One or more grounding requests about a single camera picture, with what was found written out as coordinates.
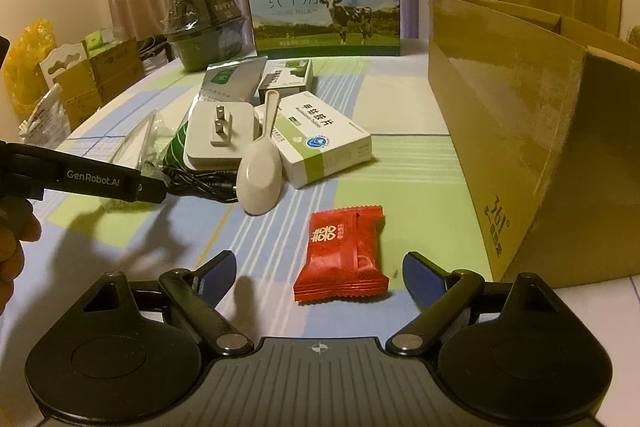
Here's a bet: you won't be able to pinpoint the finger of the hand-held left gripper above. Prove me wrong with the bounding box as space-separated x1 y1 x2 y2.
136 173 169 206

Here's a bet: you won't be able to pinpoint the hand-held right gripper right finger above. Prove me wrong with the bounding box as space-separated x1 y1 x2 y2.
385 251 556 355

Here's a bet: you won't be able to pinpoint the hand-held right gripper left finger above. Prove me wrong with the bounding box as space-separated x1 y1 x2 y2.
80 250 256 355

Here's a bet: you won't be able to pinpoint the clear plastic bag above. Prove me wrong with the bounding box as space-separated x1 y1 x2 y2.
107 109 173 180

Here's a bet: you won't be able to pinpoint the black cable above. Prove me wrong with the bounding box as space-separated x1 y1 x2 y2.
161 162 241 204

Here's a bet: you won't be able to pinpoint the white power adapter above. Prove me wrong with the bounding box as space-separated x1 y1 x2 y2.
183 101 263 171

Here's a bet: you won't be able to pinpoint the red snack packet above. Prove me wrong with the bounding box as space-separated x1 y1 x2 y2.
293 205 391 304

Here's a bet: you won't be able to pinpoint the white ceramic spoon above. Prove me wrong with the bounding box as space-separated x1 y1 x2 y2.
236 90 284 216

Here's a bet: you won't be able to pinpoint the white green medicine box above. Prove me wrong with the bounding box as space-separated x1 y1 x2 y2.
270 92 373 190

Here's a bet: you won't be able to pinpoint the large brown cardboard box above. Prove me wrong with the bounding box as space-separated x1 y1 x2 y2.
427 0 640 290

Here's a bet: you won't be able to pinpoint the checked cloth desktop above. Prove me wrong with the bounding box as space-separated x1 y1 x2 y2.
0 38 640 343

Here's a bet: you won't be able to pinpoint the person's left hand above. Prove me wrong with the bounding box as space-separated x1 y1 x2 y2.
0 203 43 304

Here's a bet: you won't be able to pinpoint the white plastic bag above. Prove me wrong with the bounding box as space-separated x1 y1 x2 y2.
20 87 71 142

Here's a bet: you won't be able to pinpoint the white-topped brown carton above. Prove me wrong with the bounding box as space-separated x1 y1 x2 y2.
40 44 103 132

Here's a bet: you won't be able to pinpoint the yellow plastic bag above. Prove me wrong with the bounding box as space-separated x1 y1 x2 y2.
4 21 56 115

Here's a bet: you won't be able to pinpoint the plain brown carton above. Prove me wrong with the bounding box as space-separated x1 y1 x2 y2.
87 38 146 102

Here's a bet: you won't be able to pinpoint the white paper bag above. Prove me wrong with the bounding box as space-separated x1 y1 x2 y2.
140 34 173 75

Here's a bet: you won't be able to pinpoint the light green box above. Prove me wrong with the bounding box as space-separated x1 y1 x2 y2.
82 29 136 55

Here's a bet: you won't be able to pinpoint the silver green foil pouch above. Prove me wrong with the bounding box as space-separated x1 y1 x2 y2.
169 59 268 168

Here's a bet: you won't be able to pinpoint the shrink-wrapped dark noodle bowls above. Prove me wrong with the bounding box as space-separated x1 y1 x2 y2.
165 0 248 72

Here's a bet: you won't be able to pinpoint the small green white box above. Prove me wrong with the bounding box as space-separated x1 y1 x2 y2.
258 59 315 100

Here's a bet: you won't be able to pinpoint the milk carton with cow print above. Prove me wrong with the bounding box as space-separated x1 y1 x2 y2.
244 0 402 58

